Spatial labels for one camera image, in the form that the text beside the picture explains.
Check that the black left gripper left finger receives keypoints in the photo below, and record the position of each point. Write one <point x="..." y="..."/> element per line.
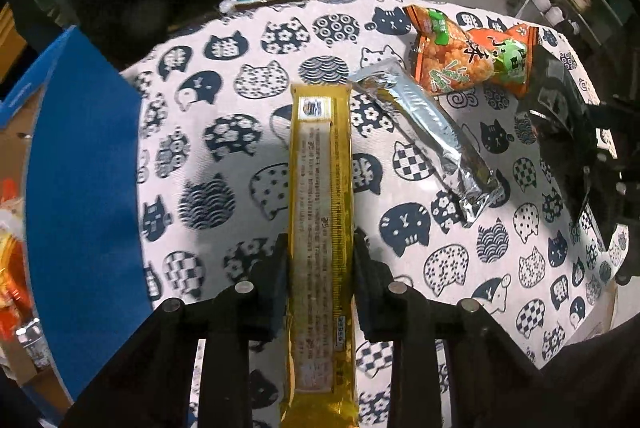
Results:
<point x="148" y="382"/>

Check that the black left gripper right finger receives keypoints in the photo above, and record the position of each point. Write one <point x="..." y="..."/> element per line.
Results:
<point x="491" y="382"/>

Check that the silver foil snack pack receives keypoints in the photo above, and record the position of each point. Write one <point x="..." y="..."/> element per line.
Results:
<point x="417" y="115"/>

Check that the yellow long biscuit pack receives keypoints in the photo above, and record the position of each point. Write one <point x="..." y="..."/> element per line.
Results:
<point x="320" y="337"/>

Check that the orange rice cracker bag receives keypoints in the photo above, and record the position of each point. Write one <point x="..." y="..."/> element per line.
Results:
<point x="451" y="59"/>

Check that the black patterned snack pack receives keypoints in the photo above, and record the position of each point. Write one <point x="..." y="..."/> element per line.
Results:
<point x="566" y="138"/>

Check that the red snack bag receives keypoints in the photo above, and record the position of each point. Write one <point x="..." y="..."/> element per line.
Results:
<point x="16" y="300"/>

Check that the blue storage box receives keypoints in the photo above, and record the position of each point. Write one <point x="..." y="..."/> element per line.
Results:
<point x="83" y="246"/>

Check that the white shoe rack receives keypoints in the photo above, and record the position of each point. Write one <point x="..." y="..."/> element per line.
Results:
<point x="587" y="24"/>

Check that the cat pattern tablecloth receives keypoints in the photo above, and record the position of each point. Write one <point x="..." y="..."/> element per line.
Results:
<point x="213" y="173"/>

